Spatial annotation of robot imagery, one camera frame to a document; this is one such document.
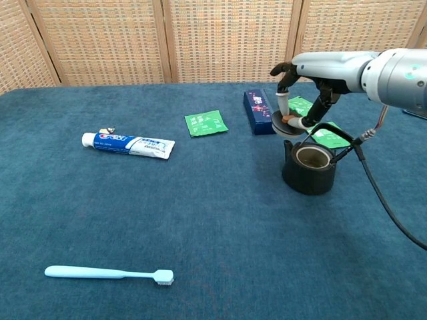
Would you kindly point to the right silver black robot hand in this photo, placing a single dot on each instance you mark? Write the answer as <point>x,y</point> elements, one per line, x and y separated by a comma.
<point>330,68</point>

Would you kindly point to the black teapot lid brown knob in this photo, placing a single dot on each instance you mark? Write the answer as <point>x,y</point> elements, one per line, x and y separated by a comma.
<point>283,128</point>

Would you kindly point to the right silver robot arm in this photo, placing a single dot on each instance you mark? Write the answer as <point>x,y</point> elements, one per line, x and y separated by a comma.
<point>400,80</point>

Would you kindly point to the black cast iron teapot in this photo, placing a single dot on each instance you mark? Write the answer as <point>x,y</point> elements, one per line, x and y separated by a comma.
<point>307,181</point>

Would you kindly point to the green tea packet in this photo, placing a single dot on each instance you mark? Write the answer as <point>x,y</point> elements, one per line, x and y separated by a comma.
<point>205,123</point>
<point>302,104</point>
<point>330,138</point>

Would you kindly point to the dark blue cardboard box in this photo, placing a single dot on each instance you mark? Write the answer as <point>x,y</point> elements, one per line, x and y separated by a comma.
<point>258,108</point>

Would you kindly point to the woven wooden folding screen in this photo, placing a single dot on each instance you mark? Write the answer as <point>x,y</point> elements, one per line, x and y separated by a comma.
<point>213,40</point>

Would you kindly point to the blue table cloth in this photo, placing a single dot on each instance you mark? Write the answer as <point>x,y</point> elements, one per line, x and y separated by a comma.
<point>213,216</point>

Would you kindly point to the blue white toothpaste tube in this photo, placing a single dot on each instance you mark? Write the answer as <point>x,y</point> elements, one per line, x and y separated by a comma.
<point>133,144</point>

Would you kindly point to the light blue toothbrush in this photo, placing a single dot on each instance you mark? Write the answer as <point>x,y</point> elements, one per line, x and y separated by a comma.
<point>100,272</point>

